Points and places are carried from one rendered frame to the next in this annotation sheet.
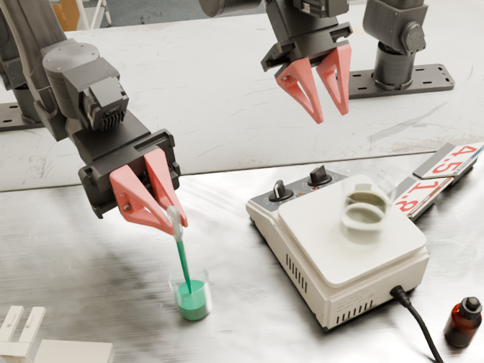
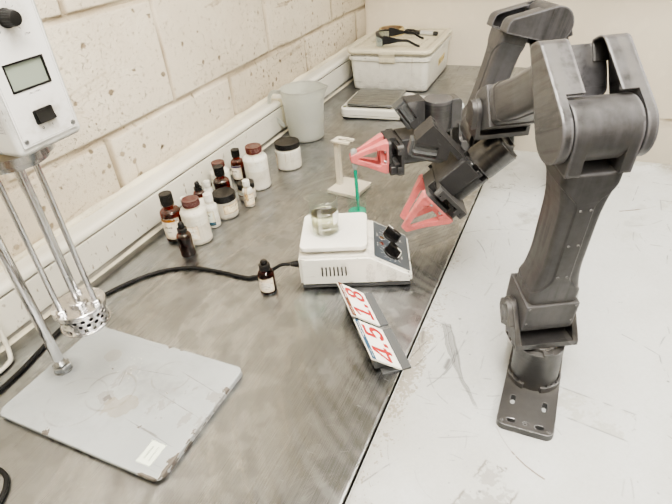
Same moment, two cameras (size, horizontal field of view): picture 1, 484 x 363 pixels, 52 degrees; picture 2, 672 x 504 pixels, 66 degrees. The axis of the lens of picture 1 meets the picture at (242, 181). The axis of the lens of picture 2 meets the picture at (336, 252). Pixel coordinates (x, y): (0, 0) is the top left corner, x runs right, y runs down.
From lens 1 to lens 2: 110 cm
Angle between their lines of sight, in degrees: 83
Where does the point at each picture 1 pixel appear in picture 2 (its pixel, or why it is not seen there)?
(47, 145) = (524, 189)
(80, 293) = (391, 193)
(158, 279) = (382, 213)
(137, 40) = not seen: outside the picture
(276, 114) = not seen: hidden behind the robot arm
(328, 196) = (357, 228)
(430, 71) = (535, 414)
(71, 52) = (442, 98)
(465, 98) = (474, 425)
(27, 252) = not seen: hidden behind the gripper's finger
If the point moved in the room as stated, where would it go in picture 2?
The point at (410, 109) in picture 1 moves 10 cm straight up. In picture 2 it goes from (475, 370) to (481, 319)
